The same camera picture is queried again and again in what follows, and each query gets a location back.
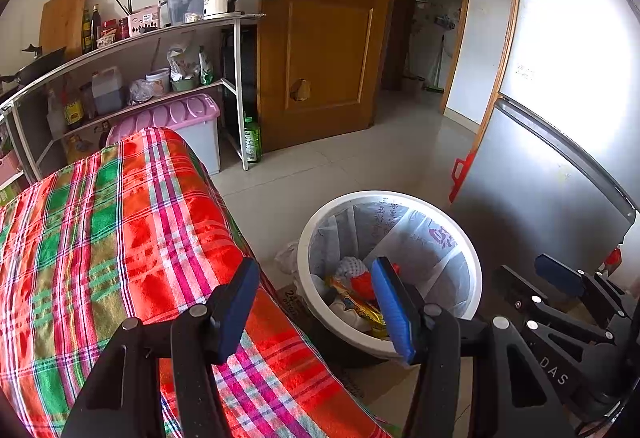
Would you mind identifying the white metal kitchen shelf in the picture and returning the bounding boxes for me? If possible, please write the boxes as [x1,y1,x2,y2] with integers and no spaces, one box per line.
[0,12,266,184]

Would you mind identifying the pink lidded storage box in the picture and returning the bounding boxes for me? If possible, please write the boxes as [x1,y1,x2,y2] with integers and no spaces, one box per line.
[106,93,222,175]

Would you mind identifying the yellow label bottle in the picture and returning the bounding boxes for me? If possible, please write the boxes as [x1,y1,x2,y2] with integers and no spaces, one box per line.
[62,88,85,128]

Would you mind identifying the translucent bin liner bag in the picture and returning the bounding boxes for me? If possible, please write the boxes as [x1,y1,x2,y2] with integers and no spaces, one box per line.
[275,201,473,319]

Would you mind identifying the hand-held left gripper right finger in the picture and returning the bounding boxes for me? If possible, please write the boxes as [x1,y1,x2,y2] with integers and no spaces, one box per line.
[370,257,566,438]

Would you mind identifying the green food packet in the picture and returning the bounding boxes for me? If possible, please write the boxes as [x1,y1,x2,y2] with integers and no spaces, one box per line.
[198,46,215,86]

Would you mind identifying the white foam fruit net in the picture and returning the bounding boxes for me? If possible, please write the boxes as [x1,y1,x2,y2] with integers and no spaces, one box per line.
[334,257,372,284]

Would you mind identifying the red plastic jug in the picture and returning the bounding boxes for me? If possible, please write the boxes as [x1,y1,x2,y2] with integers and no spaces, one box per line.
[448,151,476,204]

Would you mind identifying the pink plastic basket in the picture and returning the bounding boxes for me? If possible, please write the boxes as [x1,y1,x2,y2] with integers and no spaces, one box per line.
[0,151,23,184]

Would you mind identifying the black wok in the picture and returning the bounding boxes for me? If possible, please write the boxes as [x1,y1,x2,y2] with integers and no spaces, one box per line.
[0,46,68,92]

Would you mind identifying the green drink bottle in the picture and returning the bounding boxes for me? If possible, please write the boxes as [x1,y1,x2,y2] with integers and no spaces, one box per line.
[243,117,262,164]

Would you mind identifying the white round trash bin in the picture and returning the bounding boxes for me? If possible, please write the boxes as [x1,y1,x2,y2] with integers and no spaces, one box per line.
[297,191,483,369]

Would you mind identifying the white plastic tub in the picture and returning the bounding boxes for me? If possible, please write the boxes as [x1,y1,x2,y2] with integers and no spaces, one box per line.
[146,67,171,95]

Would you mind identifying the clear plastic bottle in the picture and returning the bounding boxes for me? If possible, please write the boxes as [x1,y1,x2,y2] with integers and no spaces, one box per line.
[46,88,66,139]

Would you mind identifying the brown wooden door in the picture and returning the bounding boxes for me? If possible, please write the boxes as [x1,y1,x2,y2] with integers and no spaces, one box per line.
[256,0,401,153]

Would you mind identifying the printed food bag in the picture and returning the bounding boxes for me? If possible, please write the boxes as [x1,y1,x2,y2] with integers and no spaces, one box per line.
[166,43,201,82]

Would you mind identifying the wooden cutting board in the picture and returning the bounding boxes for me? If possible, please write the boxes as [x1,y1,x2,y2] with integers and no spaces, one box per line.
[40,0,90,62]

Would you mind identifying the green broom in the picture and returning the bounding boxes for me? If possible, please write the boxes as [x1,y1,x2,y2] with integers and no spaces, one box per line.
[425,33,446,94]

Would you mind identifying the red green plaid tablecloth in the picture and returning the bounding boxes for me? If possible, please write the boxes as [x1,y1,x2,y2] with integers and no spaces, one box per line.
[0,127,396,438]

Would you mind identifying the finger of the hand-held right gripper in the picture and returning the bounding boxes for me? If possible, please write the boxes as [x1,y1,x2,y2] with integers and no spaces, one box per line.
[492,265,616,346]
[534,254,633,334]

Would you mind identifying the yellow green snack packet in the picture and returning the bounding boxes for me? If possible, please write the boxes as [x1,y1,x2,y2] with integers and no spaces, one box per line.
[327,275,388,336]

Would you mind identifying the clear plastic bag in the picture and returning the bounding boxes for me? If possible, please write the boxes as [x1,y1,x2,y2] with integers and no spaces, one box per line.
[127,78,155,106]

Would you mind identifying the clear lidded plastic container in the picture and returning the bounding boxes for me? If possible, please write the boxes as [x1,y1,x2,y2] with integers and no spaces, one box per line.
[162,0,206,26]

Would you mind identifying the large dark oil jug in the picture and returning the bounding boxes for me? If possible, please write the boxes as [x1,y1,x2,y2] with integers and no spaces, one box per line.
[91,66,125,115]

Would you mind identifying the silver refrigerator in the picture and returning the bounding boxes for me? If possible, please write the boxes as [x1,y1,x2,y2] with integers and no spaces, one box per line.
[448,0,640,319]

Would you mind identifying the dark glass jar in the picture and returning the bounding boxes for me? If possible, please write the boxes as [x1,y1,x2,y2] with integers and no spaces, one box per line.
[80,83,96,119]

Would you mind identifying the pink printed box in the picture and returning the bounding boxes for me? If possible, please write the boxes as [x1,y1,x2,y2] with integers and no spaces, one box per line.
[128,6,161,38]

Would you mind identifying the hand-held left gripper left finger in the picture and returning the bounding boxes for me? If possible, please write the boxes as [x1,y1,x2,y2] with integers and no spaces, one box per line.
[60,257,261,438]

